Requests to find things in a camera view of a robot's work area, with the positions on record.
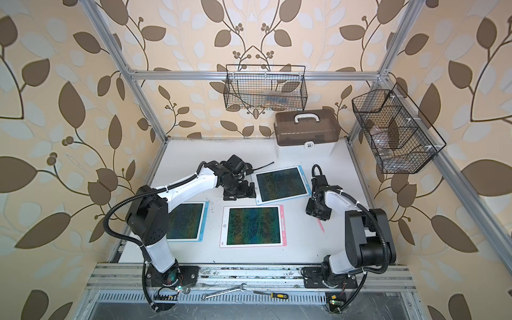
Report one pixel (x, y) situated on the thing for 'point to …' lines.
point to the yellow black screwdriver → (284, 296)
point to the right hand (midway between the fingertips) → (314, 214)
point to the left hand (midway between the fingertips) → (246, 194)
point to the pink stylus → (320, 224)
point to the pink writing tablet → (253, 226)
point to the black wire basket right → (401, 137)
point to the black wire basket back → (265, 87)
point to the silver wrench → (205, 296)
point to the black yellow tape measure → (262, 166)
